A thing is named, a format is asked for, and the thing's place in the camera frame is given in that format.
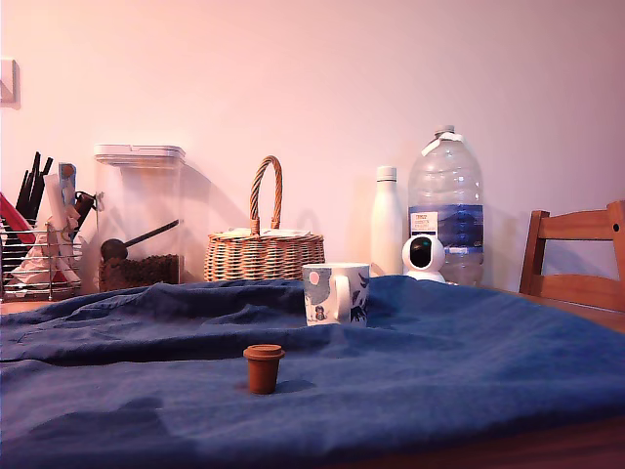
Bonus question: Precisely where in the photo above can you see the brown coffee beans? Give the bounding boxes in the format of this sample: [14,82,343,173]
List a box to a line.
[99,253,180,292]

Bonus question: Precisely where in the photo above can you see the wooden chair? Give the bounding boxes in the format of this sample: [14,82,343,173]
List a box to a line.
[518,199,625,314]

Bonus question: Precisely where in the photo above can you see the blue and orange packet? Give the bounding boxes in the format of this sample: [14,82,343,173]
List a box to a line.
[58,162,78,209]

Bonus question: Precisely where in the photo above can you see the black utensil handle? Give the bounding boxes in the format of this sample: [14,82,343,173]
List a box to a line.
[15,151,41,219]
[28,155,54,219]

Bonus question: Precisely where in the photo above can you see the large clear water bottle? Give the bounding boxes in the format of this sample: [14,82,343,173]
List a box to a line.
[407,124,486,288]

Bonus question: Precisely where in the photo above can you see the crumpled white wrap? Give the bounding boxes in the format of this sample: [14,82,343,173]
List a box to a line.
[9,229,55,287]

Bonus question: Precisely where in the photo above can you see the dark scoop with long handle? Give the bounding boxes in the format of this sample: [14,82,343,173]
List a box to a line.
[100,219,181,261]

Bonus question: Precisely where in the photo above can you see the blue cloth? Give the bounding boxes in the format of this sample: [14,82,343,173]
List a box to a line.
[0,274,625,469]

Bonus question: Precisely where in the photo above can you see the metal wire rack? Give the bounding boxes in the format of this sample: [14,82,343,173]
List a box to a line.
[0,217,85,302]

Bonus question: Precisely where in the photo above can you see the small white round camera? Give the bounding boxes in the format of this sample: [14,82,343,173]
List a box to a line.
[400,234,447,284]

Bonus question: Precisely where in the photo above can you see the dark brown handled tool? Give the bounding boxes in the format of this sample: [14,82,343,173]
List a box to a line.
[71,191,101,230]

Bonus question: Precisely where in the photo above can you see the white insulated bottle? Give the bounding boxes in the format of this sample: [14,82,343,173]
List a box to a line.
[369,165,404,277]

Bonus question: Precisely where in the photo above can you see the white papers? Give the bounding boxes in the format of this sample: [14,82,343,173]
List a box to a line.
[209,227,316,239]

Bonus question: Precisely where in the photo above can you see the white mug with blue print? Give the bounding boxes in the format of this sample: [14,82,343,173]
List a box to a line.
[301,262,371,328]

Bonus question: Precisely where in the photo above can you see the wicker basket with handle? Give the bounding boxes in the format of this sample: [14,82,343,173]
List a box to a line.
[203,154,327,283]

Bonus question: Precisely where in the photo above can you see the clear container with white lid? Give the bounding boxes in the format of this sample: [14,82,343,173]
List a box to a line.
[93,143,188,293]

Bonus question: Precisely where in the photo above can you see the red utensil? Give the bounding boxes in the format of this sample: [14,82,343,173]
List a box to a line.
[0,192,38,244]

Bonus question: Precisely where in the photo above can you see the brown coffee capsule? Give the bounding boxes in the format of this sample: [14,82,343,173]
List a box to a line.
[242,343,286,396]

